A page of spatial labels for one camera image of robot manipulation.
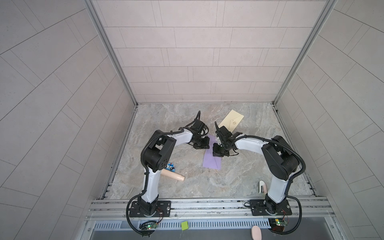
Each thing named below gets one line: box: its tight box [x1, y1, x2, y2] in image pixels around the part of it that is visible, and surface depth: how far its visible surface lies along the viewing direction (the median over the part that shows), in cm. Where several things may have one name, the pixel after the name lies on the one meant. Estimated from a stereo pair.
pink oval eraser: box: [251, 225, 262, 240], surface depth 65 cm
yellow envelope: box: [218, 109, 245, 133], surface depth 108 cm
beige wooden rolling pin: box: [161, 168, 186, 182], surface depth 82 cm
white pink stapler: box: [259, 180, 268, 194], surface depth 77 cm
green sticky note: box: [181, 221, 189, 231], surface depth 67 cm
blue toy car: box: [165, 162, 176, 172], surface depth 84 cm
